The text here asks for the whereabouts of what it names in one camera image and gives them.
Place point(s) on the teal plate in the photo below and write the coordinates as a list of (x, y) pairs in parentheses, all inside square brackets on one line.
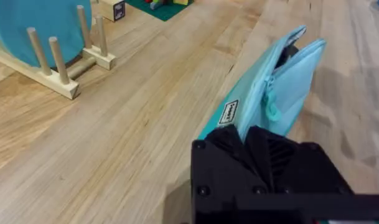
[(36, 28)]

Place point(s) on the wooden peg rack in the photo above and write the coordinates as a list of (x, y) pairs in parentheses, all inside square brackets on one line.
[(55, 68)]

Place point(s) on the light blue zip bag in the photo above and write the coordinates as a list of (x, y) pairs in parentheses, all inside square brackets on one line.
[(270, 90)]

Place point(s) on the green board with toy blocks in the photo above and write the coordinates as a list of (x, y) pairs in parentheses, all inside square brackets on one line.
[(161, 7)]

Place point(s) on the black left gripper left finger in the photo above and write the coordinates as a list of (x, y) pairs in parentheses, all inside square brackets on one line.
[(221, 168)]

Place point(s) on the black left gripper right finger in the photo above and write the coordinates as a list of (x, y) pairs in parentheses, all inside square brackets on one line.
[(301, 168)]

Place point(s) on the small wooden box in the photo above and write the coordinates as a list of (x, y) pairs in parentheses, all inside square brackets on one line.
[(113, 9)]

